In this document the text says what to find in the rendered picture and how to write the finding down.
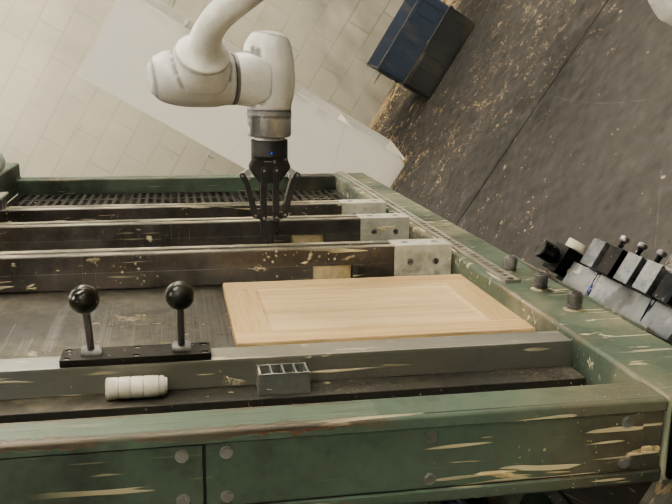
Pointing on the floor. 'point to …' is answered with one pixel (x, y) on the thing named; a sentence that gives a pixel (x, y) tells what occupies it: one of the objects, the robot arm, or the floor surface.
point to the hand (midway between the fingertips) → (269, 235)
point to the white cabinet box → (136, 81)
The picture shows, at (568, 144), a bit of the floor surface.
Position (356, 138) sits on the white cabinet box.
